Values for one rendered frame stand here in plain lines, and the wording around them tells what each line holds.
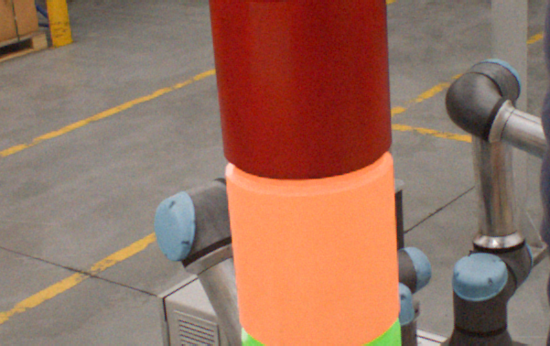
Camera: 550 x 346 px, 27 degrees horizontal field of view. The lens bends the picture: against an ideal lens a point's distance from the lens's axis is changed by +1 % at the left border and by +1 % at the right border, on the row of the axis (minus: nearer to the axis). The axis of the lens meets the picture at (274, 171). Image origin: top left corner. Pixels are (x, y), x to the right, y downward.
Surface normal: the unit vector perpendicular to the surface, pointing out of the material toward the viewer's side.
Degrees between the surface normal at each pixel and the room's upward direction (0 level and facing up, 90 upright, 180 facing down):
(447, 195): 0
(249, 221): 90
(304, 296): 90
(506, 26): 90
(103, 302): 0
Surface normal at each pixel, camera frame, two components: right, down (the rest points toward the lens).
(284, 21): -0.24, 0.37
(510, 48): -0.59, 0.33
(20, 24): 0.81, 0.15
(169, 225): -0.79, 0.17
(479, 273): -0.14, -0.88
